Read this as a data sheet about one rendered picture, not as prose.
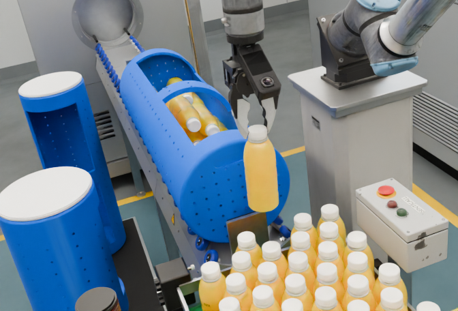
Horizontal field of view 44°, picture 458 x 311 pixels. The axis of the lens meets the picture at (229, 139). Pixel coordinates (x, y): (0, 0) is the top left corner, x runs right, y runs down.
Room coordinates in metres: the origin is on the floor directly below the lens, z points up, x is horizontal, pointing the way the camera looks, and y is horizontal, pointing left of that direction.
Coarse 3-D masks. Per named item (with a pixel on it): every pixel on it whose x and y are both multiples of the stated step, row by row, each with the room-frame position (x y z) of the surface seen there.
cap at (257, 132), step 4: (248, 128) 1.03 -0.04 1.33; (252, 128) 1.03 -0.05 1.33; (256, 128) 1.03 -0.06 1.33; (260, 128) 1.02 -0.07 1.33; (264, 128) 1.02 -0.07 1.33; (252, 132) 1.01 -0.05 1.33; (256, 132) 1.01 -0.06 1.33; (260, 132) 1.01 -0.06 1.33; (264, 132) 1.01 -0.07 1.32; (252, 136) 1.01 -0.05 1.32; (256, 136) 1.01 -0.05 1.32; (260, 136) 1.01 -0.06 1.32; (264, 136) 1.01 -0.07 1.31
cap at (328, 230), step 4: (324, 224) 1.01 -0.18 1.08; (328, 224) 1.01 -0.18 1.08; (332, 224) 1.01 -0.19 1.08; (336, 224) 1.00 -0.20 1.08; (320, 228) 1.00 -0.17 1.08; (324, 228) 1.00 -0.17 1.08; (328, 228) 0.99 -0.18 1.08; (332, 228) 0.99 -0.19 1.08; (336, 228) 0.99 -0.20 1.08; (320, 232) 1.00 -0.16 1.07; (324, 232) 0.99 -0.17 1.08; (328, 232) 0.98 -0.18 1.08; (332, 232) 0.98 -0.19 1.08; (336, 232) 0.99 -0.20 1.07; (324, 236) 0.99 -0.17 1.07; (328, 236) 0.98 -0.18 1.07; (332, 236) 0.98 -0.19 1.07
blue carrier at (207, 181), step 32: (128, 64) 1.97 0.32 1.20; (160, 64) 2.01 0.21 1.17; (128, 96) 1.81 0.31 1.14; (160, 96) 1.57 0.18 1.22; (160, 128) 1.42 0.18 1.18; (160, 160) 1.34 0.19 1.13; (192, 160) 1.17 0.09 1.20; (224, 160) 1.17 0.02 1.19; (192, 192) 1.14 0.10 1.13; (224, 192) 1.16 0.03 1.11; (288, 192) 1.21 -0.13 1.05; (192, 224) 1.14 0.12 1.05; (224, 224) 1.16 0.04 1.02
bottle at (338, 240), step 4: (320, 236) 1.00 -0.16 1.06; (336, 236) 0.99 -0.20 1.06; (340, 236) 1.00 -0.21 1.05; (320, 240) 0.99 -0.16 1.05; (324, 240) 0.99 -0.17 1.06; (328, 240) 0.98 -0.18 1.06; (332, 240) 0.98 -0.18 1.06; (336, 240) 0.98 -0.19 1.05; (340, 240) 0.99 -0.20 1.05; (316, 244) 1.00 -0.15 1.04; (340, 244) 0.98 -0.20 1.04; (344, 244) 0.99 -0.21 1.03; (316, 248) 1.00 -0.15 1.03; (340, 248) 0.98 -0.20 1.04; (344, 248) 0.99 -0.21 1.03; (316, 252) 0.99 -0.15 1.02; (340, 252) 0.97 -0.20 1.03
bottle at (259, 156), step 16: (256, 144) 1.01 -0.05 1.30; (272, 144) 1.02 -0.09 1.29; (256, 160) 0.99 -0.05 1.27; (272, 160) 1.00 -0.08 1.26; (256, 176) 0.99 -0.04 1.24; (272, 176) 1.00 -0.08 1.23; (256, 192) 0.99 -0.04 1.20; (272, 192) 1.00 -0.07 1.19; (256, 208) 0.99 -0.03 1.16; (272, 208) 0.99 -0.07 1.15
